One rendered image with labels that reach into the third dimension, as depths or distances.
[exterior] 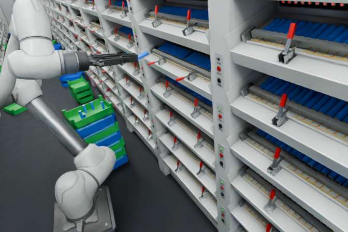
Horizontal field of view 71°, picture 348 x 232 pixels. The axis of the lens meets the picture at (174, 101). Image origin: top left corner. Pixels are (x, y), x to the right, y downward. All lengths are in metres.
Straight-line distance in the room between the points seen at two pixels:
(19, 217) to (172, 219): 1.05
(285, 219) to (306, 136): 0.38
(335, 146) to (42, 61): 0.88
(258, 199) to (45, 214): 1.45
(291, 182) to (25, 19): 0.99
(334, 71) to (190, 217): 1.27
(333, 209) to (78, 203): 1.08
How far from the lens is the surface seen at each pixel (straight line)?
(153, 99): 1.51
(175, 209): 1.70
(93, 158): 1.44
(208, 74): 0.98
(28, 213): 2.09
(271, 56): 0.69
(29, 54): 0.93
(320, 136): 0.72
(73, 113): 1.93
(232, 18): 0.76
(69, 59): 0.93
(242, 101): 0.85
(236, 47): 0.77
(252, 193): 1.05
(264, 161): 0.90
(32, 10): 0.99
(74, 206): 1.40
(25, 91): 1.46
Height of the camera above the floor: 1.36
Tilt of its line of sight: 29 degrees down
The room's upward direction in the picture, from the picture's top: 8 degrees counter-clockwise
